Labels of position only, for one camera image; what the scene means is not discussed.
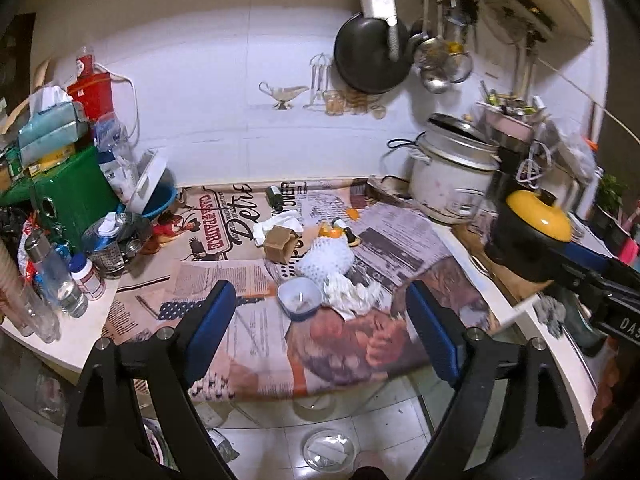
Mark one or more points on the brown paper mat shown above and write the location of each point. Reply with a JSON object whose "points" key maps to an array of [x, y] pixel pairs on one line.
{"points": [[500, 275]]}

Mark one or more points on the red label bottle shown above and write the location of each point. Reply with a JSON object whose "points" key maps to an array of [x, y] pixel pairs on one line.
{"points": [[85, 62]]}

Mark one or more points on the range hood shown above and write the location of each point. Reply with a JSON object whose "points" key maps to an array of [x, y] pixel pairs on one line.
{"points": [[520, 7]]}

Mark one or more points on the pink container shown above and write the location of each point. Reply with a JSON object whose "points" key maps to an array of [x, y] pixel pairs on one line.
{"points": [[631, 255]]}

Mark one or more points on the pink utensil holder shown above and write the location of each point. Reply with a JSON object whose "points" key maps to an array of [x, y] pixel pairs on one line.
{"points": [[510, 127]]}

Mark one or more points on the yellow flat box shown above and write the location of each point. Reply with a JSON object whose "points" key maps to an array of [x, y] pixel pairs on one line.
{"points": [[50, 159]]}

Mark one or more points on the white pill bottle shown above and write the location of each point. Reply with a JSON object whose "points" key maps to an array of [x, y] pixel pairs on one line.
{"points": [[87, 277]]}

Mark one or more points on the clear plastic cup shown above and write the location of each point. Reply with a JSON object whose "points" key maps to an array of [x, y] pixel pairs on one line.
{"points": [[27, 310]]}

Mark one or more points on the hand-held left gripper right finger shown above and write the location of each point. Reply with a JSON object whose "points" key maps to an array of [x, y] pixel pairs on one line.
{"points": [[430, 330]]}

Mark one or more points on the vintage print paper sheet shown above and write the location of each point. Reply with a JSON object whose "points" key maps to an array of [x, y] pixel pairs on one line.
{"points": [[225, 215]]}

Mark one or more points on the potted green plant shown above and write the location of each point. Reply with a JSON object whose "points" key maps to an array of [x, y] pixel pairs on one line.
{"points": [[612, 192]]}

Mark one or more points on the clear plastic bag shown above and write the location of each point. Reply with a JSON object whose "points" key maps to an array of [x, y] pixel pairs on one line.
{"points": [[575, 152]]}

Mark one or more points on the black wok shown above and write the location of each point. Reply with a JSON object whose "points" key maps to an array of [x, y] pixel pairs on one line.
{"points": [[365, 55]]}

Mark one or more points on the clear bottle with metal cap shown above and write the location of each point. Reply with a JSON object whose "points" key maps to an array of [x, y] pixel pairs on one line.
{"points": [[55, 275]]}

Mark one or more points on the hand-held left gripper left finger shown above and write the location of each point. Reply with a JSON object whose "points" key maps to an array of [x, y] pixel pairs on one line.
{"points": [[215, 320]]}

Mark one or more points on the black pot with yellow lid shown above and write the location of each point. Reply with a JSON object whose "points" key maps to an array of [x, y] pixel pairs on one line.
{"points": [[535, 215]]}

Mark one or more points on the red plastic jar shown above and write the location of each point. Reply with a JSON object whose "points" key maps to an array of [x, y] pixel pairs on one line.
{"points": [[90, 95]]}

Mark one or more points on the large white paper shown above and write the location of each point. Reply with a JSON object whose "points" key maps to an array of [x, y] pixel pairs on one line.
{"points": [[352, 295]]}

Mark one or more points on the text newspaper sheet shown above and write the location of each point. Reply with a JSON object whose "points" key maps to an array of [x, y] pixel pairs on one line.
{"points": [[210, 272]]}

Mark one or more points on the green metal box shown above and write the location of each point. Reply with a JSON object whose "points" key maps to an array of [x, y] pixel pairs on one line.
{"points": [[75, 195]]}

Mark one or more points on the blue plastic basin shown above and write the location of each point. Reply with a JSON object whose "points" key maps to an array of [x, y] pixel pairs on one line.
{"points": [[160, 205]]}

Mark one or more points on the grey cloth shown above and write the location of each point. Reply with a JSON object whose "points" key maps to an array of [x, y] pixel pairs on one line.
{"points": [[552, 312]]}

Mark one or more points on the perforated metal utensil holder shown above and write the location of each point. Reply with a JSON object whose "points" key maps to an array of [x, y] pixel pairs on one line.
{"points": [[112, 262]]}

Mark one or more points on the small cardboard box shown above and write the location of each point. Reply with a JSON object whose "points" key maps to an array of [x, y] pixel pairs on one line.
{"points": [[280, 245]]}

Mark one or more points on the wooden pole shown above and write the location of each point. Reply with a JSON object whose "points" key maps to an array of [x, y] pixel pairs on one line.
{"points": [[585, 92]]}

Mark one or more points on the white rice cooker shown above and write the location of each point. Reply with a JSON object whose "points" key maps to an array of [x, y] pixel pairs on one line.
{"points": [[445, 185]]}

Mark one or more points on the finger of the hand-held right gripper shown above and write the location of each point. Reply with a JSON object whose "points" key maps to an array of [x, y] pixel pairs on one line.
{"points": [[575, 275], [587, 255]]}

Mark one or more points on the black appliance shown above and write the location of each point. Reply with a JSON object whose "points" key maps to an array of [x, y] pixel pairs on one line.
{"points": [[507, 165]]}

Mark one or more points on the white plastic lid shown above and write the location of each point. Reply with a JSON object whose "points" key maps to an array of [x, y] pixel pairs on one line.
{"points": [[150, 175]]}

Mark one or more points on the blue plastic bowl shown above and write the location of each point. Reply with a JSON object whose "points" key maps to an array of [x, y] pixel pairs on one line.
{"points": [[297, 297]]}

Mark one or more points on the colour photo newspaper sheet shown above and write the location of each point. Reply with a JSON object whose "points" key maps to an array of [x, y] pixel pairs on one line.
{"points": [[320, 355]]}

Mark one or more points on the dark glass jar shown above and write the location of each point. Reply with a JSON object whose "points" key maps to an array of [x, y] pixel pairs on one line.
{"points": [[274, 197]]}

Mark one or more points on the orange peel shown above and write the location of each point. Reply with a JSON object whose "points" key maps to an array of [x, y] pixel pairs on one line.
{"points": [[330, 231]]}

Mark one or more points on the person's right forearm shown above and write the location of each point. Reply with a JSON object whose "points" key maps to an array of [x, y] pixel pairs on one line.
{"points": [[607, 380]]}

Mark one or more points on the white foam fruit net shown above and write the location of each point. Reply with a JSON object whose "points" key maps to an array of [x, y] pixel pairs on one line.
{"points": [[325, 260]]}

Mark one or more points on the small white tissue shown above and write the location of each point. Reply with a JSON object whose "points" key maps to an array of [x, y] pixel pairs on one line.
{"points": [[275, 222]]}

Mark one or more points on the blue printed plastic bag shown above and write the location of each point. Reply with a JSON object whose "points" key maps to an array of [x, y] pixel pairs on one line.
{"points": [[115, 160]]}

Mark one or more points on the small metal ladle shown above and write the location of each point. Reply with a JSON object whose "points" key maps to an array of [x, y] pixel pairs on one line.
{"points": [[420, 42]]}

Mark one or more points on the teal tissue pack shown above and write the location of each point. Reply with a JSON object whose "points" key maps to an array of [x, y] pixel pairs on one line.
{"points": [[50, 127]]}

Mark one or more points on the grey newspaper sheet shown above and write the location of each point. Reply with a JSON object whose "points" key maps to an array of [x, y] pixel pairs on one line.
{"points": [[400, 245]]}

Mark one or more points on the bag-lined waste bin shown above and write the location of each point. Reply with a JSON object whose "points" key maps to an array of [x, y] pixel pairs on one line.
{"points": [[154, 442]]}

